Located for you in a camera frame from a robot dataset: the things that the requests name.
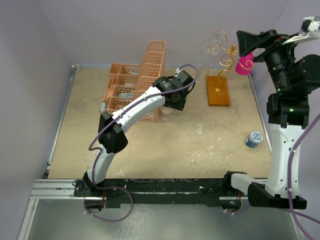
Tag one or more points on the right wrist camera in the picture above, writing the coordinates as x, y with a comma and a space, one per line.
309, 31

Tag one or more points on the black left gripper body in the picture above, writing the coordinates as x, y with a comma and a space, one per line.
178, 104

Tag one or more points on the clear wine glass far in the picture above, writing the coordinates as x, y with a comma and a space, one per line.
218, 37

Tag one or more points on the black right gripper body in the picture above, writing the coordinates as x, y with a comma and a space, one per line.
278, 56

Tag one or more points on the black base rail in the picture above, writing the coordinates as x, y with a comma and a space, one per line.
210, 192

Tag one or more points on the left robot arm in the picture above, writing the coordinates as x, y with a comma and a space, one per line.
168, 91

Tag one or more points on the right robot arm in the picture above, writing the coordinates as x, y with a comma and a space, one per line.
288, 115

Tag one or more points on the blue white small jar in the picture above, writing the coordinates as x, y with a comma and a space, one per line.
253, 139

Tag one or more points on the wooden rack base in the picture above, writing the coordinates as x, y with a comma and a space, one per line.
217, 91

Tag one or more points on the pink wine glass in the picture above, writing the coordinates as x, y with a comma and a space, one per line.
245, 65

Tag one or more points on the clear round wine glass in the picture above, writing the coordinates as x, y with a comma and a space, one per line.
166, 113

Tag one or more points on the peach plastic file organizer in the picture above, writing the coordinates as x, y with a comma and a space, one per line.
127, 81

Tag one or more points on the clear wine glass back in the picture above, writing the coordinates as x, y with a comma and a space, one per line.
211, 49

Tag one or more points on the gold wire wine glass rack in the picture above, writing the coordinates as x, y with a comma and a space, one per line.
228, 59

